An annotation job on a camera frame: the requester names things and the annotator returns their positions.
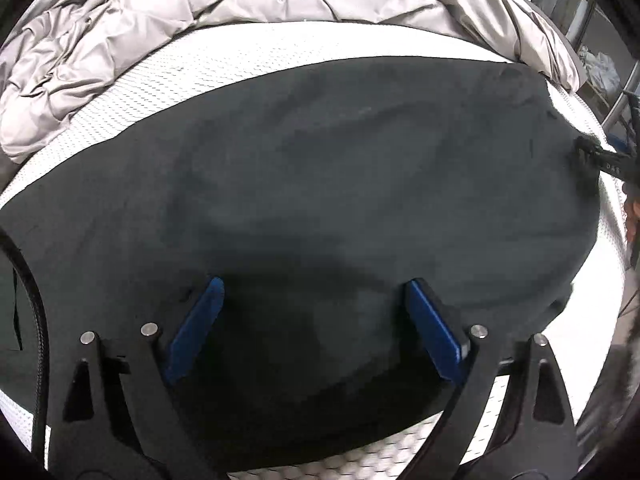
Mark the bed mattress with patterned sheet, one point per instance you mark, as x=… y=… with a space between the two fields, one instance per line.
x=250 y=47

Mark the grey duvet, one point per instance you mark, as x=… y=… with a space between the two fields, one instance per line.
x=200 y=15

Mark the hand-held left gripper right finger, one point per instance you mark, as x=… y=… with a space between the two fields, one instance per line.
x=435 y=330

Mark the dark open shelf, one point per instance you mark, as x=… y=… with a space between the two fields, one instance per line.
x=595 y=50

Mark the black pants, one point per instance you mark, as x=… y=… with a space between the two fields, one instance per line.
x=310 y=185

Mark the person's right hand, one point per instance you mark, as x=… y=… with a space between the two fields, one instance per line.
x=633 y=225

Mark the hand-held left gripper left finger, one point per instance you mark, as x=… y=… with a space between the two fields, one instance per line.
x=192 y=332

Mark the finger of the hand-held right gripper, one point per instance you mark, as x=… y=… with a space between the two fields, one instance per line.
x=607 y=162

